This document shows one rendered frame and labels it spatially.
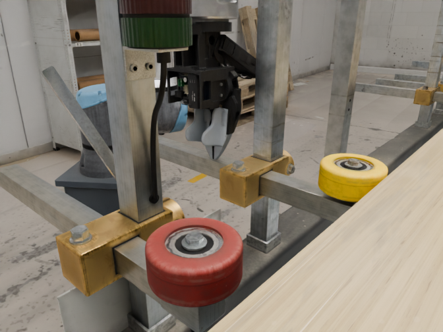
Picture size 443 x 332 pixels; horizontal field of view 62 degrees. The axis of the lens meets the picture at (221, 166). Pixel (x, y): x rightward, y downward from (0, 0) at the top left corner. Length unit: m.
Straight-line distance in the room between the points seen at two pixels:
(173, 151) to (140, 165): 0.29
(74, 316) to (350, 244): 0.31
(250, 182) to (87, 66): 3.12
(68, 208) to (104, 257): 0.11
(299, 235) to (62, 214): 0.42
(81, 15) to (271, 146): 3.09
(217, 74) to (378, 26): 7.71
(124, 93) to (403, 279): 0.28
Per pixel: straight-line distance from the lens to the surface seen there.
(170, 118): 1.20
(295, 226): 0.73
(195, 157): 0.63
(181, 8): 0.32
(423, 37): 8.04
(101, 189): 1.22
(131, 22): 0.32
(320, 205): 0.51
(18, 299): 1.81
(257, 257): 0.64
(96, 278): 0.40
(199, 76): 0.51
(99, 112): 1.18
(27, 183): 0.58
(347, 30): 0.78
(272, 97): 0.55
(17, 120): 3.32
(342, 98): 0.79
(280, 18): 0.54
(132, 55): 0.36
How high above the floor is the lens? 1.08
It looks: 22 degrees down
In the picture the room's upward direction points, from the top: straight up
